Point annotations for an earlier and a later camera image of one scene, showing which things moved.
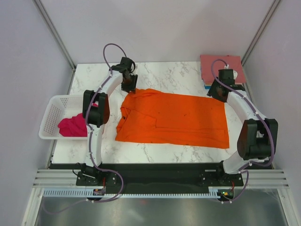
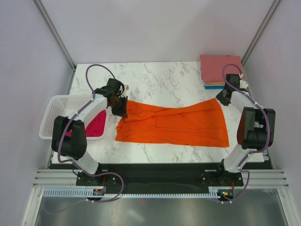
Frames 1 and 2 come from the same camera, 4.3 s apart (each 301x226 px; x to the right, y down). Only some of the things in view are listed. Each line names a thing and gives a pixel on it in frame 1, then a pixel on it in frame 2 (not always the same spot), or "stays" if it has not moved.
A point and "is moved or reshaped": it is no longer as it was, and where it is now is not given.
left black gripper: (133, 87) -> (122, 112)
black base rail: (158, 176) stays
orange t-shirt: (150, 116) is moved or reshaped
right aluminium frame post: (274, 7) stays
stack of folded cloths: (234, 62) stays
